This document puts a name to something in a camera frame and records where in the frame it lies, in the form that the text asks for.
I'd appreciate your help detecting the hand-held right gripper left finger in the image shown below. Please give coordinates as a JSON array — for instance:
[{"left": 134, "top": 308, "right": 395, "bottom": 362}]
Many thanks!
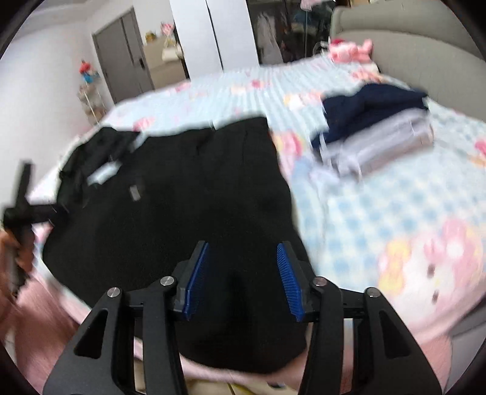
[{"left": 42, "top": 240, "right": 210, "bottom": 395}]

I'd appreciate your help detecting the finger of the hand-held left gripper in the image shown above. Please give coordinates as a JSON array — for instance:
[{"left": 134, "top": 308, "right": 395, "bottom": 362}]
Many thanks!
[
  {"left": 16, "top": 161, "right": 34, "bottom": 209},
  {"left": 29, "top": 204, "right": 71, "bottom": 225}
]

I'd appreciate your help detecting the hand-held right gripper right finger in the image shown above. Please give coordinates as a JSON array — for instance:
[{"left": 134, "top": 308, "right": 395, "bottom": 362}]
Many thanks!
[{"left": 276, "top": 242, "right": 443, "bottom": 395}]

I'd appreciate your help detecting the black fleece jacket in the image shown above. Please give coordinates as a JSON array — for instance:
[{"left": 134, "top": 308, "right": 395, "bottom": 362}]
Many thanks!
[{"left": 41, "top": 116, "right": 311, "bottom": 376}]

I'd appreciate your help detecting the open closet with clothes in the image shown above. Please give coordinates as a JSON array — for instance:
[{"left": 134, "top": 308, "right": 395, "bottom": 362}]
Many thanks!
[{"left": 246, "top": 0, "right": 337, "bottom": 66}]

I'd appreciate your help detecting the person's left hand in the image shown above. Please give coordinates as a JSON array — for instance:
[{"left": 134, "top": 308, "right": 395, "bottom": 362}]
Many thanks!
[{"left": 0, "top": 232, "right": 37, "bottom": 305}]

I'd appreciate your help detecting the black zip jacket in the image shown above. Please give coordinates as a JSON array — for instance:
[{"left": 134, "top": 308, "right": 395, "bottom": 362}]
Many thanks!
[{"left": 57, "top": 126, "right": 144, "bottom": 211}]

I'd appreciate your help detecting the checkered cartoon print blanket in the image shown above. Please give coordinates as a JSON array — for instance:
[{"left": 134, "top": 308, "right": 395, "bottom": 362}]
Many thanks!
[{"left": 15, "top": 57, "right": 486, "bottom": 380}]

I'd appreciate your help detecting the red and blue toy figure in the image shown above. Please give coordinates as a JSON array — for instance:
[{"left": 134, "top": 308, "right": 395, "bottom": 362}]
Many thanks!
[{"left": 78, "top": 59, "right": 100, "bottom": 85}]

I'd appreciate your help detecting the grey door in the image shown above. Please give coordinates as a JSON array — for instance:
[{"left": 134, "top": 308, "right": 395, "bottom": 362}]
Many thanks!
[{"left": 91, "top": 7, "right": 156, "bottom": 106}]

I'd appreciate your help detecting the grey folded garment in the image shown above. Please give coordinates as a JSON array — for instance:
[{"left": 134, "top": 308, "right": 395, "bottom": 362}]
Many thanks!
[{"left": 323, "top": 113, "right": 434, "bottom": 178}]

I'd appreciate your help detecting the beige cabinet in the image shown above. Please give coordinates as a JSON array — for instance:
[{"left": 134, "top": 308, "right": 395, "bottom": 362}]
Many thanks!
[{"left": 142, "top": 36, "right": 190, "bottom": 91}]

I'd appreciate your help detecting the navy folded garment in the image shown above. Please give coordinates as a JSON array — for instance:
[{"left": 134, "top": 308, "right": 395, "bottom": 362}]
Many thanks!
[{"left": 310, "top": 83, "right": 430, "bottom": 153}]

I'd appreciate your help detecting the white wardrobe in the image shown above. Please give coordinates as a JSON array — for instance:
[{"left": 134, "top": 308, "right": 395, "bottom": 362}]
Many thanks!
[{"left": 169, "top": 0, "right": 262, "bottom": 78}]

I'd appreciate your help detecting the grey padded bed headboard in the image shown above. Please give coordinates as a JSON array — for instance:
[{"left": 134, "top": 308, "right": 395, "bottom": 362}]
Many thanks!
[{"left": 330, "top": 0, "right": 486, "bottom": 124}]

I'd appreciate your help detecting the white wire rack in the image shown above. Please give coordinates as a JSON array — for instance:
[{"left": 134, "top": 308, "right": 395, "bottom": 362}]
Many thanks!
[{"left": 77, "top": 81, "right": 110, "bottom": 127}]

